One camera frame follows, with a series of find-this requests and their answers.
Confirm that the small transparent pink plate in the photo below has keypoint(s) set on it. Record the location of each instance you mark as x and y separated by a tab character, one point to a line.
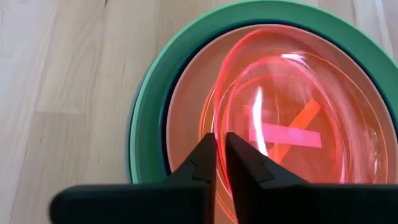
289	135

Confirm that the large light green plate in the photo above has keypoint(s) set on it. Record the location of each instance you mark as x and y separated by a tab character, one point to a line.
149	102

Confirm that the dark teal plastic plate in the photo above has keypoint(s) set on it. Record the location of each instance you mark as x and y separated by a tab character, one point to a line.
163	105

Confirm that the small transparent orange plate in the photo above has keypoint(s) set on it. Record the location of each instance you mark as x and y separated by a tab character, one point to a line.
360	124

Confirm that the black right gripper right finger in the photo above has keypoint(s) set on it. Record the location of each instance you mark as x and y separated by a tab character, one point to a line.
295	205

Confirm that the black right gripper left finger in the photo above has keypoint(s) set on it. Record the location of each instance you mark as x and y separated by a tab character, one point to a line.
174	202

